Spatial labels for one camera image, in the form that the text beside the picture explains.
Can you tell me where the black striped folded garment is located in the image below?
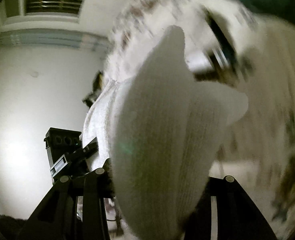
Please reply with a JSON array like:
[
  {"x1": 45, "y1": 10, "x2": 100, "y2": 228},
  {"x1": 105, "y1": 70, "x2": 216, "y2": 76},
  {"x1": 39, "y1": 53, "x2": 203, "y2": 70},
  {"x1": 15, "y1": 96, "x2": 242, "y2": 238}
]
[{"x1": 186, "y1": 9, "x2": 237, "y2": 83}]

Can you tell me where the floral patterned bedsheet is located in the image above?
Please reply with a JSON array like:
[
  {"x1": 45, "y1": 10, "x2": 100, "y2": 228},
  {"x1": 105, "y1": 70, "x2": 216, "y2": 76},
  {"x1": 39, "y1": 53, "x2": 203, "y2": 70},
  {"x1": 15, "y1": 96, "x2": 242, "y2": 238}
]
[{"x1": 105, "y1": 0, "x2": 295, "y2": 239}]

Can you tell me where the white knitted sweater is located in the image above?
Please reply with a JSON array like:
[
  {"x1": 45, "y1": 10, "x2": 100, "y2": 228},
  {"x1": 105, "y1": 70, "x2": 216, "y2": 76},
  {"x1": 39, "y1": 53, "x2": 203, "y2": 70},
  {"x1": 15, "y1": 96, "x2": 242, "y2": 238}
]
[{"x1": 82, "y1": 26, "x2": 248, "y2": 239}]

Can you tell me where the window with metal bars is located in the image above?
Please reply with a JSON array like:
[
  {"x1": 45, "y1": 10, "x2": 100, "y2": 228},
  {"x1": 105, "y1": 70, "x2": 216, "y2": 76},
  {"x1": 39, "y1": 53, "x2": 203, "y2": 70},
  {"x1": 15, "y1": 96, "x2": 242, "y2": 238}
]
[{"x1": 3, "y1": 0, "x2": 84, "y2": 24}]

